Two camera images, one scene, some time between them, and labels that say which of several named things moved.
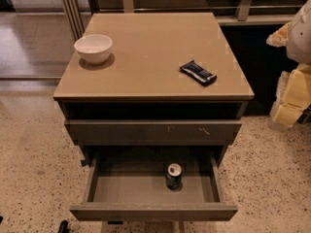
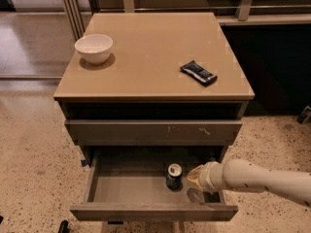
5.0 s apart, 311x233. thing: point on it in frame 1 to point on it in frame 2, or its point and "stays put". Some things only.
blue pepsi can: x=174 y=177 stays put
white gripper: x=300 y=39 to x=207 y=178
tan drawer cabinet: x=153 y=100 stays put
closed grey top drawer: x=154 y=132 stays put
